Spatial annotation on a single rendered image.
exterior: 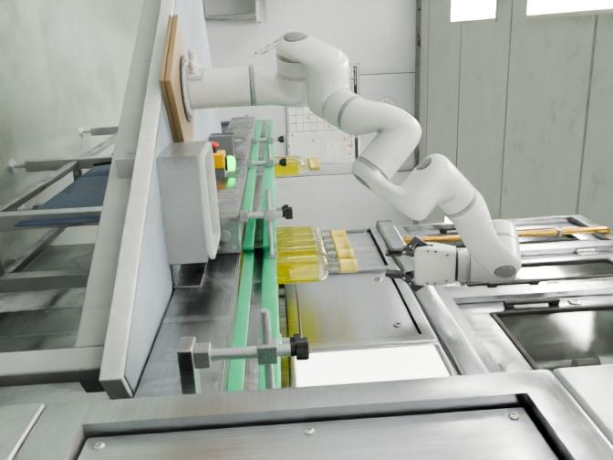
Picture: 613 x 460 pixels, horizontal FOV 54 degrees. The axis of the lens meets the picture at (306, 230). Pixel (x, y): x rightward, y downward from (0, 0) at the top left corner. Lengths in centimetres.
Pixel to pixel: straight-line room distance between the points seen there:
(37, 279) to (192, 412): 116
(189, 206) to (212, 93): 34
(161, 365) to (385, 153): 63
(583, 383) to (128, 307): 64
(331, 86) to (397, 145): 19
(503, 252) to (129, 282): 78
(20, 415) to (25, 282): 110
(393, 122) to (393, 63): 619
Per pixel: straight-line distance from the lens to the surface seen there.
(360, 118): 129
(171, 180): 119
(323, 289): 166
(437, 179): 126
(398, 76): 749
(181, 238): 122
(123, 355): 92
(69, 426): 60
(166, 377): 96
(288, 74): 141
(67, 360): 99
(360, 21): 739
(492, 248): 134
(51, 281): 169
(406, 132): 129
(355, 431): 55
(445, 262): 147
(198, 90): 143
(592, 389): 63
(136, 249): 102
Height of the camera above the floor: 98
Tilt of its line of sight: 2 degrees up
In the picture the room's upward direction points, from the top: 87 degrees clockwise
